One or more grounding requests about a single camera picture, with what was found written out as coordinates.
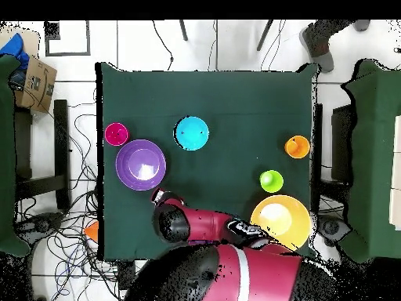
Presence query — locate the orange cup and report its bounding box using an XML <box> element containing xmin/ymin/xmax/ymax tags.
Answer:
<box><xmin>284</xmin><ymin>135</ymin><xmax>311</xmax><ymax>160</ymax></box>

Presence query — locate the dark green tablecloth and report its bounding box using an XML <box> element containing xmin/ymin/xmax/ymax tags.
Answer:
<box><xmin>95</xmin><ymin>61</ymin><xmax>322</xmax><ymax>261</ymax></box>

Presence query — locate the tangle of black cables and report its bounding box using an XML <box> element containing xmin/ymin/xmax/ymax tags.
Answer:
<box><xmin>46</xmin><ymin>103</ymin><xmax>126</xmax><ymax>301</ymax></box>

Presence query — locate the black floor frame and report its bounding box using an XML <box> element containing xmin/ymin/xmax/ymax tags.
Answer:
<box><xmin>44</xmin><ymin>20</ymin><xmax>92</xmax><ymax>57</ymax></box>

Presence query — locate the green cloth covered table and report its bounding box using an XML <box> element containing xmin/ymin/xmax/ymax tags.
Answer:
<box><xmin>339</xmin><ymin>58</ymin><xmax>401</xmax><ymax>264</ymax></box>
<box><xmin>0</xmin><ymin>54</ymin><xmax>32</xmax><ymax>258</ymax></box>

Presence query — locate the purple bowl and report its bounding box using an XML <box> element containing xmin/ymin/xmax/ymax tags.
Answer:
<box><xmin>115</xmin><ymin>139</ymin><xmax>168</xmax><ymax>191</ymax></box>

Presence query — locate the black stand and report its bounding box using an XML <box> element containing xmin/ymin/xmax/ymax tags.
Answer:
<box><xmin>13</xmin><ymin>99</ymin><xmax>71</xmax><ymax>211</ymax></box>

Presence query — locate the grey floor device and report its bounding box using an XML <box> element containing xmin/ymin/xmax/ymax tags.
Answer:
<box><xmin>15</xmin><ymin>212</ymin><xmax>63</xmax><ymax>242</ymax></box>
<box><xmin>317</xmin><ymin>216</ymin><xmax>352</xmax><ymax>245</ymax></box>

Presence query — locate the blue cloth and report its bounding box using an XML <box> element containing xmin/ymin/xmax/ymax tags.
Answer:
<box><xmin>0</xmin><ymin>32</ymin><xmax>31</xmax><ymax>71</ymax></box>

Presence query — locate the printed cardboard box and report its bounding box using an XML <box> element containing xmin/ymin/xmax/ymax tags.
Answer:
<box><xmin>13</xmin><ymin>56</ymin><xmax>58</xmax><ymax>114</ymax></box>

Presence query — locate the large yellow bowl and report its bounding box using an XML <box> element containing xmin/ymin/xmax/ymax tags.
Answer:
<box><xmin>249</xmin><ymin>194</ymin><xmax>313</xmax><ymax>252</ymax></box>

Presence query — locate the cyan bowl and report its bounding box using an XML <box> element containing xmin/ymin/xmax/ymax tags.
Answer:
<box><xmin>173</xmin><ymin>115</ymin><xmax>210</xmax><ymax>152</ymax></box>

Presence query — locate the black chair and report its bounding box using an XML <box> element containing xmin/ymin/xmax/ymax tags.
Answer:
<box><xmin>331</xmin><ymin>104</ymin><xmax>356</xmax><ymax>183</ymax></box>

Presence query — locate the green cup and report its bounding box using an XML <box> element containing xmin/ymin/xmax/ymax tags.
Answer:
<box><xmin>258</xmin><ymin>169</ymin><xmax>284</xmax><ymax>194</ymax></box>

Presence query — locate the pink cup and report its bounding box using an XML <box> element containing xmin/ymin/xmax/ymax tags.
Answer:
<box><xmin>104</xmin><ymin>122</ymin><xmax>130</xmax><ymax>147</ymax></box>

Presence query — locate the white box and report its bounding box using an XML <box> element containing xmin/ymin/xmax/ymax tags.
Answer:
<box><xmin>388</xmin><ymin>114</ymin><xmax>401</xmax><ymax>231</ymax></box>

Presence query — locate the orange bowl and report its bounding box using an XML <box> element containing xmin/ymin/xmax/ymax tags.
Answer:
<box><xmin>83</xmin><ymin>219</ymin><xmax>99</xmax><ymax>243</ymax></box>

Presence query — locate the thin black cable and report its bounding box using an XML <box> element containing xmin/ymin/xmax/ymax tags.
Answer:
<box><xmin>152</xmin><ymin>20</ymin><xmax>175</xmax><ymax>71</ymax></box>

